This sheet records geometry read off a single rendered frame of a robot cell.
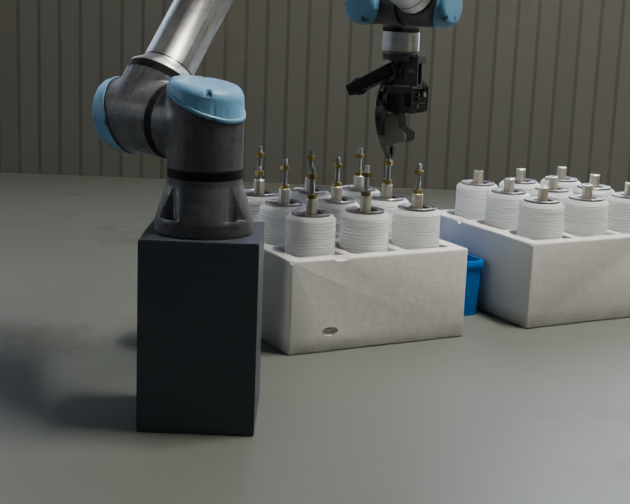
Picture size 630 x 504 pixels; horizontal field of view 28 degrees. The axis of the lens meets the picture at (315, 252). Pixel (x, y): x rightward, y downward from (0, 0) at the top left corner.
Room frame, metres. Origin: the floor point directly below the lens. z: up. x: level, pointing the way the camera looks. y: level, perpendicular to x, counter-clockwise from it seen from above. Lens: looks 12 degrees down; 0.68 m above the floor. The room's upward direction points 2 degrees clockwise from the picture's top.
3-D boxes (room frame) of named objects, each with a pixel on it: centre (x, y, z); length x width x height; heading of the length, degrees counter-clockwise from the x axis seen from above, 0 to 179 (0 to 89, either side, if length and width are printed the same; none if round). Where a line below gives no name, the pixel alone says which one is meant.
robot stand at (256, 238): (1.90, 0.17, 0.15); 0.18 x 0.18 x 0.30; 0
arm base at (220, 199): (1.90, 0.17, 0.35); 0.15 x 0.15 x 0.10
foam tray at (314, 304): (2.50, -0.04, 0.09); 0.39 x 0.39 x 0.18; 28
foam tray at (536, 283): (2.76, -0.52, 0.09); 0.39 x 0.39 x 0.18; 28
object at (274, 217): (2.45, 0.07, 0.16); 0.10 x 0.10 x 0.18
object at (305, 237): (2.34, 0.01, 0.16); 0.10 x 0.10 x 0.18
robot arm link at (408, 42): (2.55, -0.16, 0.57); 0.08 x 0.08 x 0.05
